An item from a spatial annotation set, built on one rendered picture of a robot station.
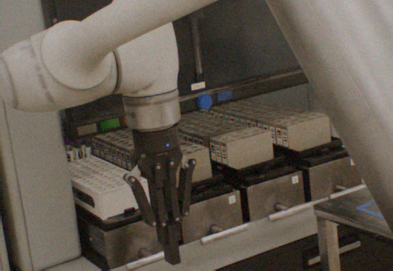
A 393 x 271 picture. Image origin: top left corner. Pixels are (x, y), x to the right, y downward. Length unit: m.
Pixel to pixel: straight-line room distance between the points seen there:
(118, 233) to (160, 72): 0.35
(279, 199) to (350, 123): 0.99
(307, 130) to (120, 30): 0.76
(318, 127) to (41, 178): 0.62
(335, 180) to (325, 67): 1.07
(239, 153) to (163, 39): 0.47
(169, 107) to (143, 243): 0.32
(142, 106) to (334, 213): 0.37
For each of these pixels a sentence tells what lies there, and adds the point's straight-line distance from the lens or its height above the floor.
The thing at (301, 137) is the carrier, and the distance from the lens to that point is 1.73.
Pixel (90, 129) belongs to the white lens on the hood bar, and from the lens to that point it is 1.45.
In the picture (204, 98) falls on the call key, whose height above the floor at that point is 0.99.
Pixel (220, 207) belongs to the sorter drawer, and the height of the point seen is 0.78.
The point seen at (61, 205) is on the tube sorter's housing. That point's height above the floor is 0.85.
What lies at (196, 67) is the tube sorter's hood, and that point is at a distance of 1.56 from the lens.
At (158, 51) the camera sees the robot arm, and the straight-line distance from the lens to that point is 1.24.
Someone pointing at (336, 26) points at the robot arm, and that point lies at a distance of 0.64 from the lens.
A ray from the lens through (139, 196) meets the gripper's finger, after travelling 1.30.
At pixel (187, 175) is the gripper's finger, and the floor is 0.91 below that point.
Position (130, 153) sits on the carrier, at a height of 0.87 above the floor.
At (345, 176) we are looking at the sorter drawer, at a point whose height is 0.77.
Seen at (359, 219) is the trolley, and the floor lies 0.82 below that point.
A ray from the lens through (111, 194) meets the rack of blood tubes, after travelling 1.47.
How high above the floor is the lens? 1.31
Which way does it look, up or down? 14 degrees down
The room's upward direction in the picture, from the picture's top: 7 degrees counter-clockwise
